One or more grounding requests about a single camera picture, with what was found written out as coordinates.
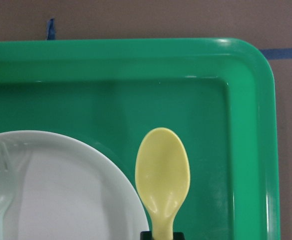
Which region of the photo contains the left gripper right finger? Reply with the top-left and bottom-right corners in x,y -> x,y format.
173,232 -> 185,240

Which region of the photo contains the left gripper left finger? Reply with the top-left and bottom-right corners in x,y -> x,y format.
140,231 -> 153,240

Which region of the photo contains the yellow plastic spoon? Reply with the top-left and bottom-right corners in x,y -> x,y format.
135,127 -> 190,240

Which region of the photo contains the white round plate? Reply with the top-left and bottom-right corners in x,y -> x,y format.
0,130 -> 149,240

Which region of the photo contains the green plastic tray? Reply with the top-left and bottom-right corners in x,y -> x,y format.
0,38 -> 281,240

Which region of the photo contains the clear plastic fork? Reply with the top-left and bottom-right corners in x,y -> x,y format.
0,141 -> 31,240

